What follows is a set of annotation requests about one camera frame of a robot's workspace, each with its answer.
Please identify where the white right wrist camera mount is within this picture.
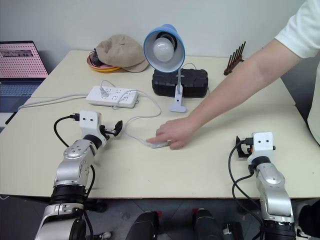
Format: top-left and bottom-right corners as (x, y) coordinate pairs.
(246, 131), (276, 166)

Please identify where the person's white t-shirt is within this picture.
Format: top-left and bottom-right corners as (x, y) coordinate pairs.
(274, 0), (320, 146)

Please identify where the orange yellow plate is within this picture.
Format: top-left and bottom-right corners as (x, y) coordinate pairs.
(86, 53), (122, 74)

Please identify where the dark rounded shape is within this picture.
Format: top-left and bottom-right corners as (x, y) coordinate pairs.
(124, 210), (161, 240)
(191, 208), (224, 240)

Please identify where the black and white shoe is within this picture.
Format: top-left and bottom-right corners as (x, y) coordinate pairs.
(294, 202), (320, 240)

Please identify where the dark object under cap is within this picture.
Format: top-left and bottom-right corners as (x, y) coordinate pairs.
(89, 49), (104, 67)

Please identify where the white power strip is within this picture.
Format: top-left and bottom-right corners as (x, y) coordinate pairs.
(85, 85), (140, 109)

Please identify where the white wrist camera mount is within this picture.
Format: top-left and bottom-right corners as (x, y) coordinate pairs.
(246, 131), (276, 166)
(79, 110), (107, 141)

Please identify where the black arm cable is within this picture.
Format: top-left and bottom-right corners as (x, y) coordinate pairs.
(53, 113), (81, 148)
(228, 144), (266, 240)

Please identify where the blue desk lamp white clamp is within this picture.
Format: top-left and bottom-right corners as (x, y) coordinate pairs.
(142, 23), (189, 114)

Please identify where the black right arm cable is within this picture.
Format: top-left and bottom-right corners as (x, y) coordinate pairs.
(228, 144), (266, 240)

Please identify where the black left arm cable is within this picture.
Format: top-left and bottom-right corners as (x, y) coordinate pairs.
(53, 113), (81, 148)

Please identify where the white light bulb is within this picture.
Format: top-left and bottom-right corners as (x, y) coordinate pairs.
(152, 36), (175, 62)

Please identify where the laptop with pink screen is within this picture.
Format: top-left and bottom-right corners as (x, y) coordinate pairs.
(0, 40), (50, 126)

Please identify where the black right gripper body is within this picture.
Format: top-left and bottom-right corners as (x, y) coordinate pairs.
(240, 137), (255, 159)

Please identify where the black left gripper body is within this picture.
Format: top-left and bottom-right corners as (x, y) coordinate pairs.
(99, 124), (116, 138)

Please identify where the person's bare hand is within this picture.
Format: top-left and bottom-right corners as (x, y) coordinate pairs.
(146, 116), (199, 151)

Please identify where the black caster wheel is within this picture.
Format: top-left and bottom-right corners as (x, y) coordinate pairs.
(86, 199), (108, 214)

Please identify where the brown wooden peg rack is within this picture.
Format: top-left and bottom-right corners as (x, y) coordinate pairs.
(223, 40), (247, 76)

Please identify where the black ribbed box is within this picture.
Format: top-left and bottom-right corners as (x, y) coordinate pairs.
(151, 67), (210, 99)

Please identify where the beige cap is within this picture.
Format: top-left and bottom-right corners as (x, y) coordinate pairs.
(95, 34), (150, 74)

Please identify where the white power strip cable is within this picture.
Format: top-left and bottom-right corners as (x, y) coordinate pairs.
(18, 92), (90, 110)

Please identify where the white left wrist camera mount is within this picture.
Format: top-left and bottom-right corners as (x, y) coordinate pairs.
(79, 110), (107, 141)

